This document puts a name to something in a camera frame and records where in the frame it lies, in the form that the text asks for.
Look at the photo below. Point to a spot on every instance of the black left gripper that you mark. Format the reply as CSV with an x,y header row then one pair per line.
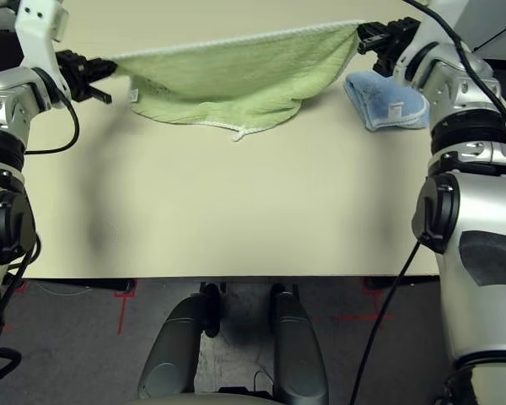
x,y
73,73

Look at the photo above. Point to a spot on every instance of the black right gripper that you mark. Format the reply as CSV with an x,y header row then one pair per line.
x,y
394,42

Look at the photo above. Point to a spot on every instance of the green swan towel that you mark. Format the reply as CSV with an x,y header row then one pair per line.
x,y
236,76

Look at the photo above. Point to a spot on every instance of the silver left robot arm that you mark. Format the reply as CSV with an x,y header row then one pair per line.
x,y
8,109

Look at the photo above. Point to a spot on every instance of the folded blue towel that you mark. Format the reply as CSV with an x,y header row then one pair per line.
x,y
383,101

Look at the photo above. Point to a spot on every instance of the thin black stand bar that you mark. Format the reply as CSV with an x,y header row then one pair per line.
x,y
502,36

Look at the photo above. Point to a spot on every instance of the black table foot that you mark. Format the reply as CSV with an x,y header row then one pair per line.
x,y
114,287

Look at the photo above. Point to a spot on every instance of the red floor tape cross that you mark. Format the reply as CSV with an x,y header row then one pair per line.
x,y
121,312
377,314

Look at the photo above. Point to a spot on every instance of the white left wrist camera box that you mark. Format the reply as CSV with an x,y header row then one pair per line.
x,y
36,25

